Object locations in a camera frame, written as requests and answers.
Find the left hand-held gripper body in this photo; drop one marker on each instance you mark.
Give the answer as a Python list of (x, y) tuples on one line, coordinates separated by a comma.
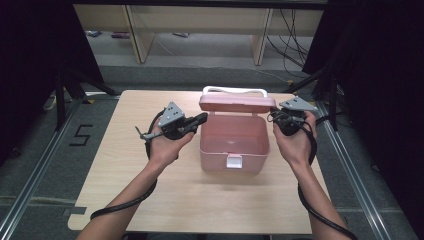
[(170, 115)]

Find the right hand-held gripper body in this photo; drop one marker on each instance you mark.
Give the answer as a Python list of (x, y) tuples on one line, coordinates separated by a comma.
[(298, 104)]

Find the person's left hand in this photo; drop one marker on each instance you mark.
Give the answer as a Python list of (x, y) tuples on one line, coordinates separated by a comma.
[(163, 151)]

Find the person's right hand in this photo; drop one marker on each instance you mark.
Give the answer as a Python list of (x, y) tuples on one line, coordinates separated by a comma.
[(296, 148)]

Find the black metal stand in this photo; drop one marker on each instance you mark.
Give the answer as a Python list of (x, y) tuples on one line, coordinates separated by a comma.
[(333, 100), (60, 100)]

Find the black curtain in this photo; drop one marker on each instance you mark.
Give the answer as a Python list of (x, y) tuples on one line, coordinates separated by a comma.
[(383, 83), (33, 66)]

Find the aluminium floor rail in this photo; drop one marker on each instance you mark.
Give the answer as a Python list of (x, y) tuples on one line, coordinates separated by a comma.
[(42, 163), (351, 166)]

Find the beige wooden desk frame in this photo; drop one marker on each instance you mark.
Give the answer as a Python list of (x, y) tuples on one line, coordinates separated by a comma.
[(200, 20)]

